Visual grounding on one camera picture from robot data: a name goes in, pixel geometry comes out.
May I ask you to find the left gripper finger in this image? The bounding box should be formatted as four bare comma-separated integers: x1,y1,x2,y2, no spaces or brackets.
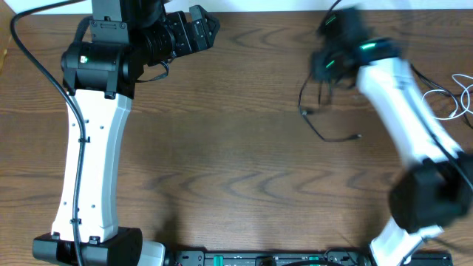
189,4,214,24
205,15,220,48

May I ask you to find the white USB cable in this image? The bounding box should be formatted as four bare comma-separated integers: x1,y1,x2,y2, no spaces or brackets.
421,72,473,122

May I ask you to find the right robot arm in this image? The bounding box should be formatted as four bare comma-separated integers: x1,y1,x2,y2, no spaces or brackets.
311,7,472,265

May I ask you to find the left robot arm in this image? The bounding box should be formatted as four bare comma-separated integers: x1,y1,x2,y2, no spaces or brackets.
33,1,220,265

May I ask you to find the brown cardboard box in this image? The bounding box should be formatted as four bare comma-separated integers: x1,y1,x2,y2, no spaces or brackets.
0,0,16,71

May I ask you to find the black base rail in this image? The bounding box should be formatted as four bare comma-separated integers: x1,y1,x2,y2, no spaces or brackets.
164,250,454,266

